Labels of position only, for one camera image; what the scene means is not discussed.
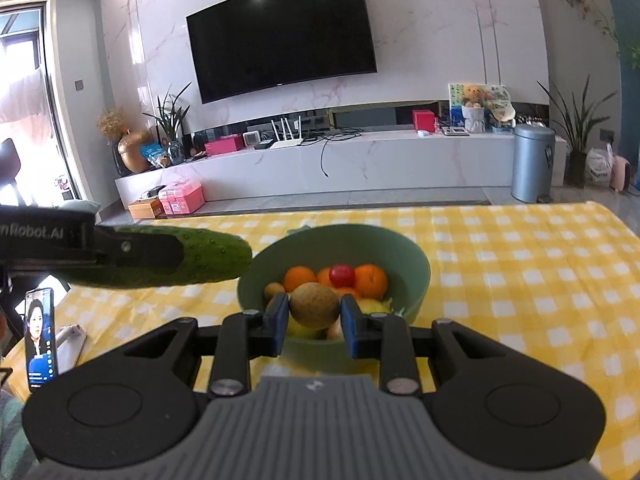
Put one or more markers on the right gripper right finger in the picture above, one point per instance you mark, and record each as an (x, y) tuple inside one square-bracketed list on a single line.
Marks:
[(385, 338)]

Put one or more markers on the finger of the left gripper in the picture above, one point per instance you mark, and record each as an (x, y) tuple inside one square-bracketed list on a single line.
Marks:
[(124, 248)]

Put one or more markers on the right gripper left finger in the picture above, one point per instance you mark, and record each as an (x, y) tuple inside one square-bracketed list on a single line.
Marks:
[(243, 337)]

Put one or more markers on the brown longan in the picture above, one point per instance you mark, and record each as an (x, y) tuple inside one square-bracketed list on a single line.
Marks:
[(314, 306), (335, 332), (271, 290)]

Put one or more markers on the small orange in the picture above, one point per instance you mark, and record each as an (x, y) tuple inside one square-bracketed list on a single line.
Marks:
[(323, 277), (371, 282), (296, 276)]

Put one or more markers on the large orange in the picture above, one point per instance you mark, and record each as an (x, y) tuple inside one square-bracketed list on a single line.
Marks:
[(347, 291)]

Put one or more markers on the red cherry tomato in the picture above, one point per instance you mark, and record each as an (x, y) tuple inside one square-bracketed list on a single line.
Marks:
[(342, 275)]

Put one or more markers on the green cucumber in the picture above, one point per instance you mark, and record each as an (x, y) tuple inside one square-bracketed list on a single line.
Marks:
[(209, 257)]

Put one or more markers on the green colander bowl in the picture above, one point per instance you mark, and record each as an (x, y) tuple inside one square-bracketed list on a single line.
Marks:
[(404, 262)]

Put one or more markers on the right red-yellow apple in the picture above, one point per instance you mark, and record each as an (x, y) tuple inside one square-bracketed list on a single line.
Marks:
[(369, 306)]

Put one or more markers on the green cushioned chair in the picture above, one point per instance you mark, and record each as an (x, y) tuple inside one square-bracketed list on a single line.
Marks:
[(84, 206)]

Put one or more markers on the orange wooden box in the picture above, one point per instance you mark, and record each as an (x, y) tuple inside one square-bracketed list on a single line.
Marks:
[(151, 208)]

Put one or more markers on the pink storage box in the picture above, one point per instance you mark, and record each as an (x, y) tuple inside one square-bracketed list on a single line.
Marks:
[(182, 197)]

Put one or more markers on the blue snack bag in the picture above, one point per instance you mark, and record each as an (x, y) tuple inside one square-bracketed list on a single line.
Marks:
[(156, 155)]

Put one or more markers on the smartphone showing video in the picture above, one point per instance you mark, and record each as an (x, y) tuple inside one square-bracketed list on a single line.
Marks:
[(39, 338)]

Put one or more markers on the copper vase dried flowers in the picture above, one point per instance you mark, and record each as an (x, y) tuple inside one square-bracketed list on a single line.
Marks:
[(114, 125)]

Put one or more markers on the small plant glass vase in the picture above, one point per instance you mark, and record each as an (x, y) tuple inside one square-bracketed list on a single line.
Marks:
[(170, 115)]

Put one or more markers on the pink box on cabinet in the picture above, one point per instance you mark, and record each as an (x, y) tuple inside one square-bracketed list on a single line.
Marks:
[(224, 145)]

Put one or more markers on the yellow checkered tablecloth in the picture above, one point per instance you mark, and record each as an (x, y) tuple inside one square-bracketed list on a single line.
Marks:
[(560, 283)]

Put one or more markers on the small white clock device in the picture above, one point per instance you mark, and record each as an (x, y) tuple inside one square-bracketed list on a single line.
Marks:
[(252, 138)]

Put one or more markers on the white marble tv cabinet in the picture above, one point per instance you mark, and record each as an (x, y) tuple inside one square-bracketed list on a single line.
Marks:
[(374, 161)]

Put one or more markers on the white wifi router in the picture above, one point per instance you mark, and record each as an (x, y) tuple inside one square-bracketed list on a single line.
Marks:
[(286, 134)]

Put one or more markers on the red box on cabinet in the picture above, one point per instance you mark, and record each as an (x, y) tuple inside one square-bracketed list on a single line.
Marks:
[(424, 121)]

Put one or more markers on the grey metal trash bin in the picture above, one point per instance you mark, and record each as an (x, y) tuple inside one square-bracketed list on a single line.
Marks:
[(532, 163)]

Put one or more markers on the teddy bear bouquet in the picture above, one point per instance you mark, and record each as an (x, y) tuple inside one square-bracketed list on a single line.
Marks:
[(474, 105)]

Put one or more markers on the white plastic bag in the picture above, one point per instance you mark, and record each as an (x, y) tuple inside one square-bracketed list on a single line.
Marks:
[(599, 167)]

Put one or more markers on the potted long-leaf plant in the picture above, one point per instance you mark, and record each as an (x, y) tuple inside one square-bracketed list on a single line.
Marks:
[(579, 116)]

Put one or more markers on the pink bag on floor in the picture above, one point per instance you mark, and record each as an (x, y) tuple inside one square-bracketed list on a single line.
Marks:
[(621, 174)]

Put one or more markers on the black flat tv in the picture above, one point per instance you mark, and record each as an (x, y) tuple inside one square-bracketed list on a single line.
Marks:
[(242, 46)]

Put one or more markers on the hanging ivy plant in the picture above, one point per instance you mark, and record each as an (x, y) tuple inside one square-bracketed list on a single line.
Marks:
[(589, 10)]

